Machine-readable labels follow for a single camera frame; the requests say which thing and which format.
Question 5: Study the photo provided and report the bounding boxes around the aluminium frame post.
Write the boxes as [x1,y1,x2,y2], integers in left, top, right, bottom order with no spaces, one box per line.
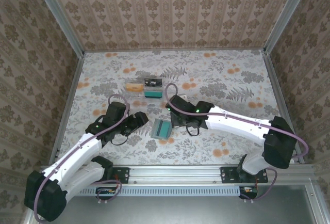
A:
[30,0,86,56]
[262,0,310,54]

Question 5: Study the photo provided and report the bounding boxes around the thin aluminium table-edge rail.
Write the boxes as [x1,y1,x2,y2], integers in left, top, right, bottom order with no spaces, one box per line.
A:
[84,49,266,53]

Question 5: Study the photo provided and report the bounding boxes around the small black connector box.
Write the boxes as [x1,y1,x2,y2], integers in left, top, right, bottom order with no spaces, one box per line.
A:
[95,186,120,200]
[239,185,259,200]

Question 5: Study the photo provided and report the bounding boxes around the black card box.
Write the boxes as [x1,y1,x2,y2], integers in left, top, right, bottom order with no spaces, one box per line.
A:
[143,77,163,88]

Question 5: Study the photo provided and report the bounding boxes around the aluminium side rail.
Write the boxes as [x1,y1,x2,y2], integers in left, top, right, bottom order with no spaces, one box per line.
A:
[48,52,86,165]
[264,51,306,165]

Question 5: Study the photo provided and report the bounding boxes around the long aluminium base rail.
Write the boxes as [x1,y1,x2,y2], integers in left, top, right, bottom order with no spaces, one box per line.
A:
[40,164,315,185]

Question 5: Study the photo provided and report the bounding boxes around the thin black camera cable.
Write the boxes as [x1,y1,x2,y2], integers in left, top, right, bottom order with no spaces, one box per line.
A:
[185,125,201,136]
[110,132,130,147]

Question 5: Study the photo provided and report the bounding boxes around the green card holder clear sleeves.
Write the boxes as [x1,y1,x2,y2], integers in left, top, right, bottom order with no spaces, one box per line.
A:
[151,118,173,140]

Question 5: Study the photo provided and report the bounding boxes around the slotted grey cable duct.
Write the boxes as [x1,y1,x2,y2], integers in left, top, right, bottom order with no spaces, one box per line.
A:
[81,188,242,197]

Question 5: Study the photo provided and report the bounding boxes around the grey metal sheet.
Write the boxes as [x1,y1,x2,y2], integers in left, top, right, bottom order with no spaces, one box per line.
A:
[54,185,314,224]

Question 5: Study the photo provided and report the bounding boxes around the aluminium frame bar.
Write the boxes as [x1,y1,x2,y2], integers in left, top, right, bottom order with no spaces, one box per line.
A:
[22,210,39,224]
[305,179,324,224]

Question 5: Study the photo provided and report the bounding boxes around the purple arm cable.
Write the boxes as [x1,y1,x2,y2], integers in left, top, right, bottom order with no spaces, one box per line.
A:
[33,94,130,221]
[164,83,309,201]

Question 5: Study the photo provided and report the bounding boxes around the clear acrylic card stand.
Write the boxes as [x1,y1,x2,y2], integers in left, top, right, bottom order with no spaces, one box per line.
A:
[124,77,165,104]

